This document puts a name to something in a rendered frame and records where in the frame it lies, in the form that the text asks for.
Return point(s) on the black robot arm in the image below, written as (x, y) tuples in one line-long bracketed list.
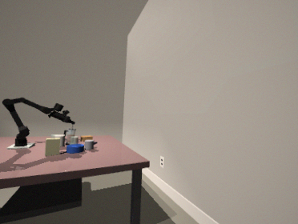
[(23, 130)]

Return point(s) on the blue short cylinder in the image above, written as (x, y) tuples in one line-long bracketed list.
[(74, 148)]

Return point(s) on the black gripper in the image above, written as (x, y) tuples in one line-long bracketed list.
[(64, 119)]

